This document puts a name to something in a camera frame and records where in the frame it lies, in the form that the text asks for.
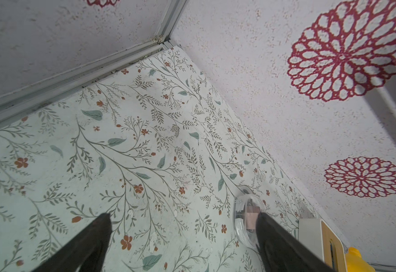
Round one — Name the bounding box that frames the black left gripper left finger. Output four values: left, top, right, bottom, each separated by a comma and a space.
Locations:
34, 213, 112, 272

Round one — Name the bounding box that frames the yellow plush bear toy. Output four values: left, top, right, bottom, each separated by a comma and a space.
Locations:
345, 247, 376, 272

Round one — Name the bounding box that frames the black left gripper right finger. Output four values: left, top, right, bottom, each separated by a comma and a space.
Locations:
256, 213, 333, 272

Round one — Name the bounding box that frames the white wooden-top tissue box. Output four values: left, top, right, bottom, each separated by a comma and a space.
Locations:
298, 219, 348, 272

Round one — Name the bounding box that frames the pink charger plug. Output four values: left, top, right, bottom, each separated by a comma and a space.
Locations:
244, 207, 260, 231

